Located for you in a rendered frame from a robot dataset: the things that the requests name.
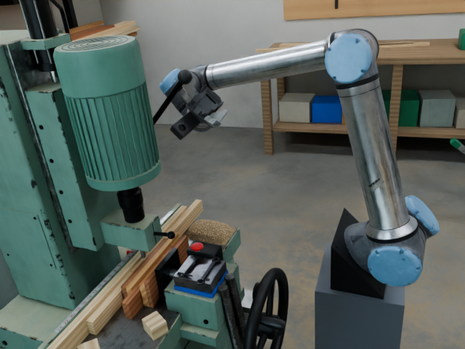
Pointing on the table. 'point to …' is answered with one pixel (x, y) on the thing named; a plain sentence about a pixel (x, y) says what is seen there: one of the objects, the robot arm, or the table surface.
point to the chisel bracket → (131, 231)
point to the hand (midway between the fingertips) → (196, 105)
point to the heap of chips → (210, 232)
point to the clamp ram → (167, 270)
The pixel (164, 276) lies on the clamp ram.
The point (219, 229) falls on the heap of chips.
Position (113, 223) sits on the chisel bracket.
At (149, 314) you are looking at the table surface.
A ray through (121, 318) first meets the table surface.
